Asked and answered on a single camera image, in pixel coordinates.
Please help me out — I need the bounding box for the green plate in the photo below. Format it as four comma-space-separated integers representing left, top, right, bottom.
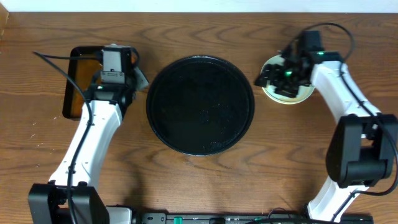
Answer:
261, 55, 315, 105

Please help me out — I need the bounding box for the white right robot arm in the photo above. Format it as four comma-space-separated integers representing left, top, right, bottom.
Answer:
255, 50, 397, 223

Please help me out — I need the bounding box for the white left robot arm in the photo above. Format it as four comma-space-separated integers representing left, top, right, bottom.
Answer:
28, 67, 149, 223

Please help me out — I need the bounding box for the round black tray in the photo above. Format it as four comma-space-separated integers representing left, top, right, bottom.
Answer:
146, 55, 255, 156

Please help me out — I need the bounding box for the black rectangular water basin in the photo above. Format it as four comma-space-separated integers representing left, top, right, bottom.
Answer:
68, 46, 141, 116

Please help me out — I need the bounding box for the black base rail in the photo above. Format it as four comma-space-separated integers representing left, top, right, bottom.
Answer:
105, 203, 374, 224

